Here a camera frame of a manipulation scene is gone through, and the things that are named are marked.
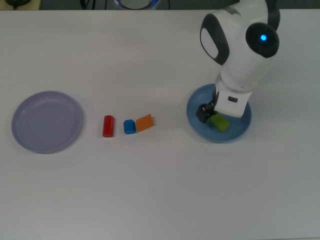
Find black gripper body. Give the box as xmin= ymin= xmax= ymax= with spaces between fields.
xmin=211 ymin=85 xmax=221 ymax=108

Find green rectangular block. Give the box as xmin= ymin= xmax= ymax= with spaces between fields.
xmin=208 ymin=112 xmax=231 ymax=133

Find orange rectangular block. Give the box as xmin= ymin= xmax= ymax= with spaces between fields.
xmin=135 ymin=113 xmax=155 ymax=133

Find blue small block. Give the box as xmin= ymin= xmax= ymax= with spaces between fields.
xmin=123 ymin=119 xmax=137 ymax=136

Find red cylinder block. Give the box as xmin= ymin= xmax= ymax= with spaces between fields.
xmin=102 ymin=115 xmax=115 ymax=138

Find blue round plate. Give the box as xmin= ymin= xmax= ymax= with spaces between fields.
xmin=186 ymin=83 xmax=253 ymax=144

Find purple round plate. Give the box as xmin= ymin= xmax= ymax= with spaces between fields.
xmin=11 ymin=90 xmax=85 ymax=155

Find black dome-shaped object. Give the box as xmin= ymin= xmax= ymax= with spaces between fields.
xmin=4 ymin=0 xmax=33 ymax=8

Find white round base blue ring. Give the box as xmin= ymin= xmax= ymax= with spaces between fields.
xmin=113 ymin=0 xmax=161 ymax=11

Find dark thin cables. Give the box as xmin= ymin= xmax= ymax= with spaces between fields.
xmin=79 ymin=0 xmax=98 ymax=9

